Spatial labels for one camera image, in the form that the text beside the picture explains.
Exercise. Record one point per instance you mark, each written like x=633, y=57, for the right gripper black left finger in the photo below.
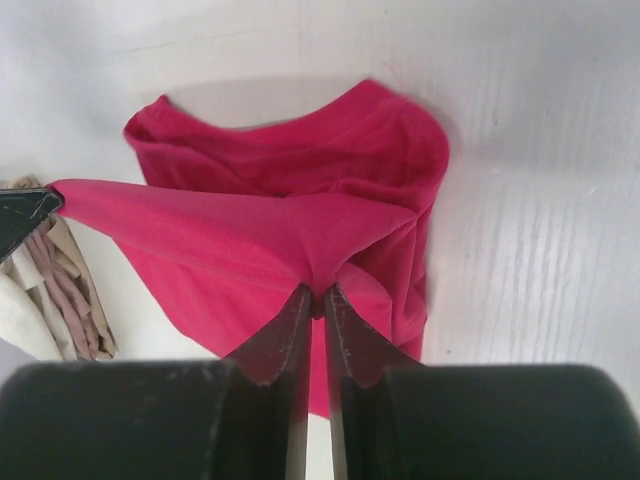
x=242, y=417

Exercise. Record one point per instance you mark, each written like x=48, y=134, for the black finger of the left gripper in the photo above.
x=22, y=211

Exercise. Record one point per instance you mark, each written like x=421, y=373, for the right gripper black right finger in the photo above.
x=395, y=418

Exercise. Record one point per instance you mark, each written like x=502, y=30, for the magenta t-shirt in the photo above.
x=229, y=222

